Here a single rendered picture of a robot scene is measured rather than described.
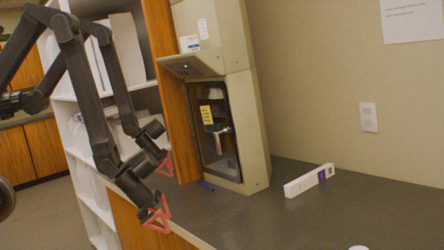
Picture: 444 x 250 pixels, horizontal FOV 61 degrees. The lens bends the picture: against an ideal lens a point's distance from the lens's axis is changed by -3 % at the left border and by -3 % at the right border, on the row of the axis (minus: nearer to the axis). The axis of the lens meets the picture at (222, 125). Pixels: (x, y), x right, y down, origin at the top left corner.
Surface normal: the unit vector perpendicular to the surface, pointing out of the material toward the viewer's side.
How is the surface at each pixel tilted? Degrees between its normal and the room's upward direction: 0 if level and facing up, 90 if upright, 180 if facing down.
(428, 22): 90
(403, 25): 90
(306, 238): 0
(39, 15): 90
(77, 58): 93
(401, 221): 0
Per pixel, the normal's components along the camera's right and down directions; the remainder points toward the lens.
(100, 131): 0.12, 0.06
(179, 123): 0.55, 0.07
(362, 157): -0.81, 0.26
